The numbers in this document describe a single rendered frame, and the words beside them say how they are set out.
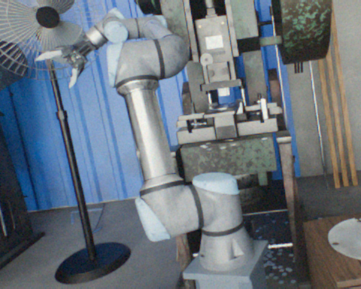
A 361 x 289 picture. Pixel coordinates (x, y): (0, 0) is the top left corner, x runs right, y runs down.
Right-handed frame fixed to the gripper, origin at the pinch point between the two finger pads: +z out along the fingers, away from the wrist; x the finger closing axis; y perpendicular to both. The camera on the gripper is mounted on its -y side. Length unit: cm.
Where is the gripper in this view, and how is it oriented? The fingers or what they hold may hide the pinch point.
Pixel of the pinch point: (53, 74)
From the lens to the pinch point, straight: 167.4
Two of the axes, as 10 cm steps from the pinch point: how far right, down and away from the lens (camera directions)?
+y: 3.7, 4.1, -8.3
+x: 5.5, 6.2, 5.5
